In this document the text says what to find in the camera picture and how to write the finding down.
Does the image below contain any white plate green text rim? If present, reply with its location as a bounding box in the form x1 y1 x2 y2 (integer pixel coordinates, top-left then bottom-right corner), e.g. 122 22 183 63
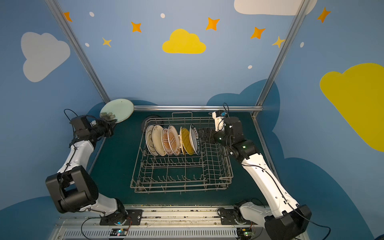
190 124 200 155

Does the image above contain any yellow woven plate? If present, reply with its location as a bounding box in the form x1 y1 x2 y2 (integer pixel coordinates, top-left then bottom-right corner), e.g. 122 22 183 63
182 128 195 156

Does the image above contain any pale green floral plate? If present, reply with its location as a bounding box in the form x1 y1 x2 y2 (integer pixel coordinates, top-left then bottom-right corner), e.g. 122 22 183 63
100 99 134 123

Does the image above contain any white plate black emblem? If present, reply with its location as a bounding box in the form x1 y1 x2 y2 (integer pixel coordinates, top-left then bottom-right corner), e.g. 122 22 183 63
146 125 158 156

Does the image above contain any dark black plate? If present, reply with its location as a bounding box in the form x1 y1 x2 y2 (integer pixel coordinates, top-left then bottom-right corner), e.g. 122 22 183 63
141 115 164 133

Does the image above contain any cream plate floral rim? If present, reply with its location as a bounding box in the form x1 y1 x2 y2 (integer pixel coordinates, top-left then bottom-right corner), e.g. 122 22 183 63
152 125 167 157

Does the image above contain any orange woven plate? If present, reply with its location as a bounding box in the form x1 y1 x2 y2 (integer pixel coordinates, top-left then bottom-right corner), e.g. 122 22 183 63
179 127 186 156

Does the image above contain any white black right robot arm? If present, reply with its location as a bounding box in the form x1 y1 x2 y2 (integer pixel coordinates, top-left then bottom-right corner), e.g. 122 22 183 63
202 111 312 240

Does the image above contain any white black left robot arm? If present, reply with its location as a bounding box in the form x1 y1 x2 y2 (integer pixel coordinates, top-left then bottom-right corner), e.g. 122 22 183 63
46 115 118 217

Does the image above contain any right green circuit board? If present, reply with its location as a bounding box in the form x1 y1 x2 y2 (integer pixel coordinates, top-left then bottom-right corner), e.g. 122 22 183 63
236 228 254 240

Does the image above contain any green circuit board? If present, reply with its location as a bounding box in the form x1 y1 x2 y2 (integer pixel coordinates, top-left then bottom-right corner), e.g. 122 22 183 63
236 228 254 240
110 229 129 237

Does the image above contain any left green circuit board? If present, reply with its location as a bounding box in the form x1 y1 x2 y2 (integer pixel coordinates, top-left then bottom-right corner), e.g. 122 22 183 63
110 229 129 237

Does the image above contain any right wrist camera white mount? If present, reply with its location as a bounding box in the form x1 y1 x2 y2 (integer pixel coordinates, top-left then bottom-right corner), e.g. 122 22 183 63
212 110 227 132

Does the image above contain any grey wire dish rack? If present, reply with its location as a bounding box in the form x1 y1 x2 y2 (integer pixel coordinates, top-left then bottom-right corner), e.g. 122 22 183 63
131 113 233 193

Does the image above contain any horizontal aluminium frame bar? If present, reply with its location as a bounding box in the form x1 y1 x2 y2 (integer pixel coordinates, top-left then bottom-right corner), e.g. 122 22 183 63
134 105 263 112

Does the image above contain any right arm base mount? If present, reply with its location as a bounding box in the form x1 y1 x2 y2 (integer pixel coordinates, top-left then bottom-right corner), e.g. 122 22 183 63
218 208 239 225

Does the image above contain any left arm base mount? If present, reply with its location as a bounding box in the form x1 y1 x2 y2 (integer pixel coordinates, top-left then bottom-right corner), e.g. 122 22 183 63
100 209 143 226

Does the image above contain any aluminium rail base frame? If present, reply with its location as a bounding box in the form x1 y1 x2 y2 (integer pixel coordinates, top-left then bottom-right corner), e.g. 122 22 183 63
49 206 270 240

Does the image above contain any left diagonal aluminium post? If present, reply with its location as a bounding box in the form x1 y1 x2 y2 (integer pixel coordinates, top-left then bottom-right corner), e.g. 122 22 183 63
45 0 111 103

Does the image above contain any diagonal aluminium post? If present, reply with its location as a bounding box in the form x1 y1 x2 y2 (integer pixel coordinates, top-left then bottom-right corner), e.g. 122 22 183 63
45 0 111 103
252 0 311 120

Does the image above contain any right diagonal aluminium post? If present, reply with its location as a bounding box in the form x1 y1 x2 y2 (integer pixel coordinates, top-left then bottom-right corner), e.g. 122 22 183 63
252 0 311 120

